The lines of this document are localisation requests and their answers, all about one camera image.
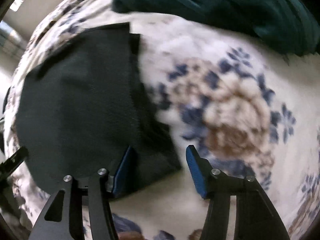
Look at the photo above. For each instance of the floral fleece blanket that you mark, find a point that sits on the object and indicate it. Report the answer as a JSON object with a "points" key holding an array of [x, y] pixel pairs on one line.
{"points": [[245, 108]]}

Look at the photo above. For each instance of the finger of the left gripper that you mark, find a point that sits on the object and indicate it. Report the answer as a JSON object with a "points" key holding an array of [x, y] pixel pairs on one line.
{"points": [[12, 163]]}

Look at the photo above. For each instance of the dark teal folded blanket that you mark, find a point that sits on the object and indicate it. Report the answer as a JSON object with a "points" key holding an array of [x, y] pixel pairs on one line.
{"points": [[286, 26]]}

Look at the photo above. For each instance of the black grey striped sweater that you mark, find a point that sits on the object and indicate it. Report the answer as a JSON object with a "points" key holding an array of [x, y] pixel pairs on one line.
{"points": [[85, 108]]}

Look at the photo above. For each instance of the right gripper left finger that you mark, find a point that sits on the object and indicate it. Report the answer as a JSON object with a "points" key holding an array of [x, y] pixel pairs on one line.
{"points": [[81, 188]]}

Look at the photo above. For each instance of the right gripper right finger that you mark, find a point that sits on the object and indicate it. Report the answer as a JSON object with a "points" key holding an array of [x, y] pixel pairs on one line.
{"points": [[239, 208]]}

